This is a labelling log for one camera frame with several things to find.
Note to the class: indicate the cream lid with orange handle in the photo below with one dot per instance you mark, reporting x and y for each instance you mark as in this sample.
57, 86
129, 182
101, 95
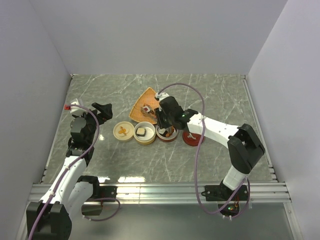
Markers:
123, 131

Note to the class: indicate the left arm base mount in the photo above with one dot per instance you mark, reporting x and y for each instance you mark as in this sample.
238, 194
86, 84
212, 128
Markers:
94, 207

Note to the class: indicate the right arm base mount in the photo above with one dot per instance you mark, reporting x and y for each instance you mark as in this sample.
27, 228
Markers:
221, 193

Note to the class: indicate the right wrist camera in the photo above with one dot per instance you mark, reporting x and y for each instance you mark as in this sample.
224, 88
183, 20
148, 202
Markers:
159, 96

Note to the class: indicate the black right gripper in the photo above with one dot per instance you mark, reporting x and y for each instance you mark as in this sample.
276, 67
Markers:
159, 112

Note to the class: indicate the aluminium front rail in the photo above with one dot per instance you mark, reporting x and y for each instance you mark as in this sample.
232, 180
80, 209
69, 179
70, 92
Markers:
184, 193

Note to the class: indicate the sushi roll green centre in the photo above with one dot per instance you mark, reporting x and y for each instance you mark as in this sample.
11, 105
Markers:
141, 131

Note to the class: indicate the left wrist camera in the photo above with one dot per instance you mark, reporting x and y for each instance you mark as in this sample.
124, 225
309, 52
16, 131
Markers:
74, 107

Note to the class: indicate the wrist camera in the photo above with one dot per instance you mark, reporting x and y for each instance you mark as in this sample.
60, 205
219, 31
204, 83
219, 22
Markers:
74, 107
159, 96

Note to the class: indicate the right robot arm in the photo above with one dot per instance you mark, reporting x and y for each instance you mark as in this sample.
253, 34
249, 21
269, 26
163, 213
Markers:
243, 144

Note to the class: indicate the woven bamboo tray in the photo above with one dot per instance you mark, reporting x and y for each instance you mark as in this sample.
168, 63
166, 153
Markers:
147, 98

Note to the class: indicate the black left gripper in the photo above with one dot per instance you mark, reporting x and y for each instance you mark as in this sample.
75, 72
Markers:
105, 110

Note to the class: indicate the sushi roll red centre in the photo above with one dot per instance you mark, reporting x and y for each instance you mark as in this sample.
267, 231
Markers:
147, 109

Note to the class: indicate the metal tongs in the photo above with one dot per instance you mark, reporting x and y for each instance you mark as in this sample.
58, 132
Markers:
148, 115

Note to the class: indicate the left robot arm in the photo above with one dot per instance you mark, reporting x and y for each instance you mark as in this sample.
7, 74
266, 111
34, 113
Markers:
50, 218

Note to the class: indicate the red lid with white handle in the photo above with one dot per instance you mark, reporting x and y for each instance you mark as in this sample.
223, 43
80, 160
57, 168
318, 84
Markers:
191, 139

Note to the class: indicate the red bowl silver inside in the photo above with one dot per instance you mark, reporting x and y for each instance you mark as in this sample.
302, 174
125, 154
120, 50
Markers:
168, 139

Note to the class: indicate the sushi roll white centre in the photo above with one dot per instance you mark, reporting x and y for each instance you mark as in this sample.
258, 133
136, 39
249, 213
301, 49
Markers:
162, 132

